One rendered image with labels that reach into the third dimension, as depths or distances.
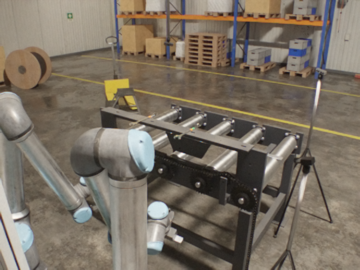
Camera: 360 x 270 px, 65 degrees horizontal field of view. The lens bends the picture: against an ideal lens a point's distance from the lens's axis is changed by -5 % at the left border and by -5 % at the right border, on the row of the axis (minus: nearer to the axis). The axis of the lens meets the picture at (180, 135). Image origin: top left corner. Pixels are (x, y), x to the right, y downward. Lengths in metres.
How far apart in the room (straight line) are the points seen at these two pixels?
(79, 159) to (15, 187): 0.68
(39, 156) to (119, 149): 0.57
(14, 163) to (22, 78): 6.97
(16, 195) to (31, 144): 0.33
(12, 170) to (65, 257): 1.42
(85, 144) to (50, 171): 0.52
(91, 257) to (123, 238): 1.77
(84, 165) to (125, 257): 0.30
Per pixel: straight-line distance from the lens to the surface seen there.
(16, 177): 1.49
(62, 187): 1.40
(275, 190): 2.87
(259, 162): 1.69
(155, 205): 1.34
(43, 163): 1.33
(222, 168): 2.01
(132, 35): 12.59
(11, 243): 0.97
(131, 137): 0.81
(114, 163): 0.83
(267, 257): 2.68
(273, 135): 2.66
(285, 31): 10.89
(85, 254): 2.72
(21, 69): 8.30
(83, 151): 0.86
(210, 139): 1.73
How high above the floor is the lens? 1.89
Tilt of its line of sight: 24 degrees down
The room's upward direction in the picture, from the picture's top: straight up
